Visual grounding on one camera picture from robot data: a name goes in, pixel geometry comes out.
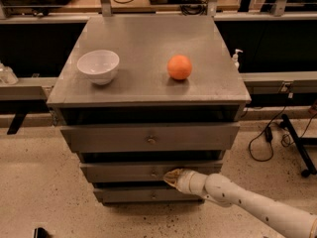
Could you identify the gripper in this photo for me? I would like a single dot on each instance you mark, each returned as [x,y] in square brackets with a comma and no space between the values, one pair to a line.
[185,180]

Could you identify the grey drawer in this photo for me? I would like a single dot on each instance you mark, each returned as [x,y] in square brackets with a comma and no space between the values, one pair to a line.
[150,137]
[141,194]
[143,171]

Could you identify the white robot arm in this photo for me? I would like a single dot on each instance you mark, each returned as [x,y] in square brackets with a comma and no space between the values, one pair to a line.
[284,219]

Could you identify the grey top drawer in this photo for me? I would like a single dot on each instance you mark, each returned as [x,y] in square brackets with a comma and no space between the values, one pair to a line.
[150,137]

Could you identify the grey bottom drawer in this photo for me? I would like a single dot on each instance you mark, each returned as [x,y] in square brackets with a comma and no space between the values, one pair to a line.
[141,194]

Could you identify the grey wooden drawer cabinet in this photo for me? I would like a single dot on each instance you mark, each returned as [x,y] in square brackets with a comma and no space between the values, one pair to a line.
[142,92]

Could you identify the orange fruit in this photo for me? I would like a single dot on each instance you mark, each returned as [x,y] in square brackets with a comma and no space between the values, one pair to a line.
[179,67]

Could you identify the black stand leg with wheel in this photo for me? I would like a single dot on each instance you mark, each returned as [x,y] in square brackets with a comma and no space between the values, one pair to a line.
[301,143]

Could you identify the white pump bottle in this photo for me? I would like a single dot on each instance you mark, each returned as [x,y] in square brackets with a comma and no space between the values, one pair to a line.
[235,57]

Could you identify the white ceramic bowl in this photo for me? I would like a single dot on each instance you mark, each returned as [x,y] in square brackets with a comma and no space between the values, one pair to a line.
[100,67]

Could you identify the black object on floor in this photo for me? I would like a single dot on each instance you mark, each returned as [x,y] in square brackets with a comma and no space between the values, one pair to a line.
[40,233]

